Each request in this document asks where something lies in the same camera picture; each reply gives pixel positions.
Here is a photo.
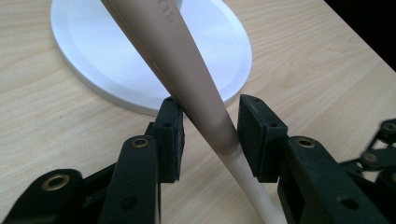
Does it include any white utensil rack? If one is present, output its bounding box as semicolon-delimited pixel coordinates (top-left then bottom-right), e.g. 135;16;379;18
49;0;253;117

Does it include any beige slotted spatula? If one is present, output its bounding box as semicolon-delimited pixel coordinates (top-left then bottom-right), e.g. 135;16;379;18
100;0;289;224

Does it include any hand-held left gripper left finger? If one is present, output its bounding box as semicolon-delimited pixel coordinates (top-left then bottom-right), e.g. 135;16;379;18
96;96;186;224

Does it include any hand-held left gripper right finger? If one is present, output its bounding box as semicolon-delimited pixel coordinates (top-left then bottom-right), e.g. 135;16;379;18
237;93;390;224

